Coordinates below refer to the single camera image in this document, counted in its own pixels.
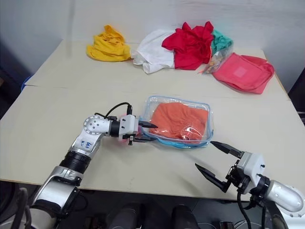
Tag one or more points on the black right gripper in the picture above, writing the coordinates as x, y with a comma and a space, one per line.
236, 177

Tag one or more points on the orange cloth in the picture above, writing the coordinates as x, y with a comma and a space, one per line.
176, 119

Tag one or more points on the white cloth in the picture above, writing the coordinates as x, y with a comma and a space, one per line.
155, 52

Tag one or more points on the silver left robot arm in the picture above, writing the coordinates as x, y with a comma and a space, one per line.
71, 181

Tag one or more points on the red cloth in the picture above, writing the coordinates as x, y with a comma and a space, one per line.
190, 47

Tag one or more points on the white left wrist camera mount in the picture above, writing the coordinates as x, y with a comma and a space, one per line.
128, 124

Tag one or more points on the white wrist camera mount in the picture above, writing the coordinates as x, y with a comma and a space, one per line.
252, 167
128, 124

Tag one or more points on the pink fabric pouch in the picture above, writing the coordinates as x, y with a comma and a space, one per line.
245, 72

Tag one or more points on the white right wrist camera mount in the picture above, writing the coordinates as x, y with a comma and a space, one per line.
252, 167

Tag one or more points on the clear plastic pouch blue trim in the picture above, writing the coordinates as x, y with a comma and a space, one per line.
181, 143

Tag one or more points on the clear bag of colourful pieces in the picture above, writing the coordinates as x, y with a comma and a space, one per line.
215, 62

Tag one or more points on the yellow cloth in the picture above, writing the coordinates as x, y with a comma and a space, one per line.
108, 46

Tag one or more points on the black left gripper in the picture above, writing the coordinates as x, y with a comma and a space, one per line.
139, 130

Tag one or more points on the green cloth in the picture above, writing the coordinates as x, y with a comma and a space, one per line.
220, 41

